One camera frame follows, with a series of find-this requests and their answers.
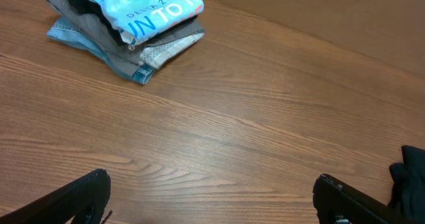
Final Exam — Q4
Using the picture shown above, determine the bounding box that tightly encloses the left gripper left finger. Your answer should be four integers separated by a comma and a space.
1, 169, 111, 224

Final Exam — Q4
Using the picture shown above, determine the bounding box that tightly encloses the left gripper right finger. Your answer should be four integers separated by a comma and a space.
313, 173, 415, 224

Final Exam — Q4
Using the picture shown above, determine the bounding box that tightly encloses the light blue printed t-shirt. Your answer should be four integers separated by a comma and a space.
79, 0, 205, 46

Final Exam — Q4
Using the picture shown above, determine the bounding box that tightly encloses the black garment at right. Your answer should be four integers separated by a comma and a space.
388, 146, 424, 223

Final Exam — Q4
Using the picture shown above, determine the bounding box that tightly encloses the folded grey garment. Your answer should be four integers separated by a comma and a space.
47, 0, 205, 74

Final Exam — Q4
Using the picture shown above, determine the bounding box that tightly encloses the folded blue denim garment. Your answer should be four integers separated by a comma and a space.
47, 17, 156, 85

